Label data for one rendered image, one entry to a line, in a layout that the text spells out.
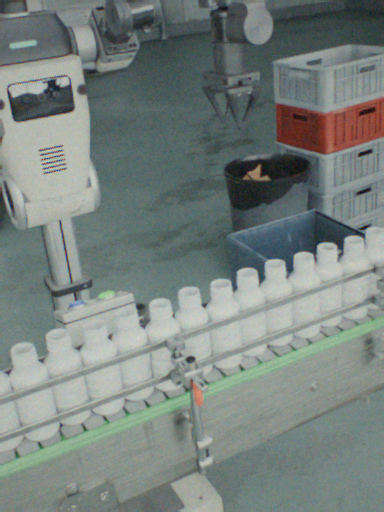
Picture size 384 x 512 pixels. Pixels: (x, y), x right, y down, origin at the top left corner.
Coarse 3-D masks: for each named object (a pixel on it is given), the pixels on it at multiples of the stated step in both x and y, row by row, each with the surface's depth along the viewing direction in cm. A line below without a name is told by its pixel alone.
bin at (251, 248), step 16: (272, 224) 192; (288, 224) 195; (304, 224) 198; (320, 224) 197; (336, 224) 190; (240, 240) 189; (256, 240) 191; (272, 240) 194; (288, 240) 197; (304, 240) 200; (320, 240) 199; (336, 240) 192; (240, 256) 183; (256, 256) 174; (272, 256) 196; (288, 256) 199; (288, 272) 202; (368, 400) 155
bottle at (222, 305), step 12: (216, 288) 113; (228, 288) 114; (216, 300) 114; (228, 300) 114; (216, 312) 114; (228, 312) 114; (228, 324) 115; (216, 336) 116; (228, 336) 116; (240, 336) 118; (216, 348) 118; (228, 348) 117; (228, 360) 118; (240, 360) 120
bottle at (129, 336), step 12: (120, 312) 110; (132, 312) 110; (120, 324) 108; (132, 324) 108; (120, 336) 109; (132, 336) 108; (144, 336) 110; (120, 348) 109; (132, 348) 108; (132, 360) 109; (144, 360) 110; (120, 372) 111; (132, 372) 110; (144, 372) 111; (132, 384) 111; (132, 396) 113; (144, 396) 113
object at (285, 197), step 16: (240, 160) 353; (256, 160) 356; (272, 160) 356; (288, 160) 352; (304, 160) 342; (240, 176) 355; (272, 176) 359; (288, 176) 355; (304, 176) 324; (240, 192) 327; (256, 192) 322; (272, 192) 320; (288, 192) 322; (304, 192) 331; (240, 208) 332; (256, 208) 326; (272, 208) 325; (288, 208) 327; (304, 208) 336; (240, 224) 338; (256, 224) 331
